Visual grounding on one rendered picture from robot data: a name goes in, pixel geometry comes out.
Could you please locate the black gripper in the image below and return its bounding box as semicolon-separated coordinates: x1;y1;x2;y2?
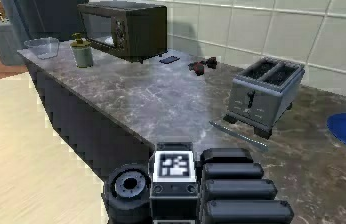
102;163;153;224

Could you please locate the dark marble kitchen counter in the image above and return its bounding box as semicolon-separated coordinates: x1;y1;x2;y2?
16;39;346;224

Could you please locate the grey knife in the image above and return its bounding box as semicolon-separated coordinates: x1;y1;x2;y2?
208;120;269;152

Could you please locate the black cell phone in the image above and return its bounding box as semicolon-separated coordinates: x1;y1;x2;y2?
158;55;181;65

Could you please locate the dark red food lump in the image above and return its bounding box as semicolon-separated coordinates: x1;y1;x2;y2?
187;56;219;77

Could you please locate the green soap dispenser bottle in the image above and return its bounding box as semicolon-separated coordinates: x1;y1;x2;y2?
70;32;95;69

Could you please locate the black microwave oven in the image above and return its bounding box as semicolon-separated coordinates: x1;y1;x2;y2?
77;1;169;64

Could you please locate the clear glass bowl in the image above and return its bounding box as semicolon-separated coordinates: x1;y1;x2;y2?
23;36;61;61

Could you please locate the silver toaster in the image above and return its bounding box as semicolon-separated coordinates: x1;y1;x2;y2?
223;56;306;140

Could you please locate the grey bin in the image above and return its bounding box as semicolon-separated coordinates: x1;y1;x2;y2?
0;19;26;67

